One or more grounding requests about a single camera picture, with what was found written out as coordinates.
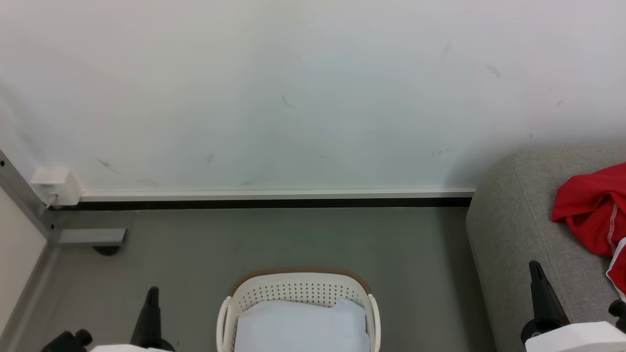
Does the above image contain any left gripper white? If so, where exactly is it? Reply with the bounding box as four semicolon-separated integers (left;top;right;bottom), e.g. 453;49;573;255
90;286;175;352

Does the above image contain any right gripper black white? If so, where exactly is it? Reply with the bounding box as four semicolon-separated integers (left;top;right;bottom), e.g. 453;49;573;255
520;261;626;352

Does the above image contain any red sports jersey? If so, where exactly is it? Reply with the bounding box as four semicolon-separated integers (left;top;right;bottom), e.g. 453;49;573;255
551;163;626;300

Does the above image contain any white basket with brown rim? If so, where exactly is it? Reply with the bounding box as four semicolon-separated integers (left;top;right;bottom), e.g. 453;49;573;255
216;267;381;352

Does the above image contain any grey fabric sofa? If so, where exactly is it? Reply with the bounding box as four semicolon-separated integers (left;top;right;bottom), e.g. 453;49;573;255
465;146;626;352

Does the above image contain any beige partition panel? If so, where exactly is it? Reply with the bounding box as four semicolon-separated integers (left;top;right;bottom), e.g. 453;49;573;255
0;186;55;345

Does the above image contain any pale blue cloth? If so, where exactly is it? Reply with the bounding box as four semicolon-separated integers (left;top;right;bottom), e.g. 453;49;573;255
233;299;371;352

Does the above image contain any white and black baseboard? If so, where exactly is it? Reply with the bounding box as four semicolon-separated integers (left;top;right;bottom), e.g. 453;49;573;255
49;188;476;212

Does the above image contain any grey metal frame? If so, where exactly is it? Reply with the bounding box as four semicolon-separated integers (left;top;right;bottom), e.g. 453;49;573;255
0;149;127;246

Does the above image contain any white wall socket box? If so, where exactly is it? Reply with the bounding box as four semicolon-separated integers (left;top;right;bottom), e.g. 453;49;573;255
30;167;83;207

